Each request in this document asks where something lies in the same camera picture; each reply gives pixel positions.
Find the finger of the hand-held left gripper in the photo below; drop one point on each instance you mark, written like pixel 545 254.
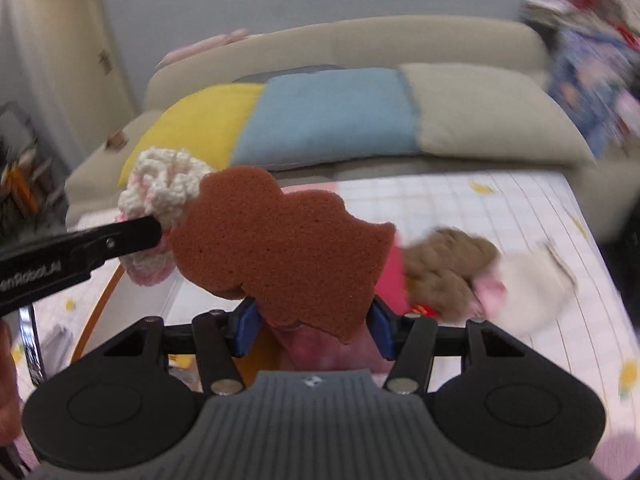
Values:
pixel 125 240

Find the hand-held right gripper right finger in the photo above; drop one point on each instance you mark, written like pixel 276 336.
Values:
pixel 382 330

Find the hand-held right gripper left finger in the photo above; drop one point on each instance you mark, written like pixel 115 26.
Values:
pixel 245 327

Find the pink white crochet piece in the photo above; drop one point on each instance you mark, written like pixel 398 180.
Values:
pixel 160 180

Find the orange cardboard box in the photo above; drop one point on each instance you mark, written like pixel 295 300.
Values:
pixel 175 300

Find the brown sponge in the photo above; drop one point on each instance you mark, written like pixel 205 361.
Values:
pixel 280 250

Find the red crochet flower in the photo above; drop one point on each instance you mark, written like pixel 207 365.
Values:
pixel 422 309

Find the pink translucent storage box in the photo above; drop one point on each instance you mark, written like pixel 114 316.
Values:
pixel 390 275

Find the small brown knotted plush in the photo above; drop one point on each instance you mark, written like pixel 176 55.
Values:
pixel 435 290

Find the brown sofa tag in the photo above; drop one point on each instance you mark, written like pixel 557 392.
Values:
pixel 116 141

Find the pink cloth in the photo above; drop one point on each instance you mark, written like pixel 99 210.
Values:
pixel 487 292

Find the yellow pillow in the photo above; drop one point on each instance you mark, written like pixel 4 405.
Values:
pixel 200 120

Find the cream fabric pouch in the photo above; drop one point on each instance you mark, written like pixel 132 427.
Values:
pixel 530 285

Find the grid lemon print tablecloth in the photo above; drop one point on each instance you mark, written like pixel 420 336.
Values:
pixel 500 200

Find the beige door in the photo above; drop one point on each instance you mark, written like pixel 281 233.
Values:
pixel 60 45

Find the pink plush toy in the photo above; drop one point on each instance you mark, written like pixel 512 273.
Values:
pixel 200 47

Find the grey green pillow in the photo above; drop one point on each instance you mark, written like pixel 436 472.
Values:
pixel 490 110

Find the beige sofa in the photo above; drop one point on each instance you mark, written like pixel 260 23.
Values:
pixel 400 40

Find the blue printed pillow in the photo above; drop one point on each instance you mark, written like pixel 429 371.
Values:
pixel 590 90

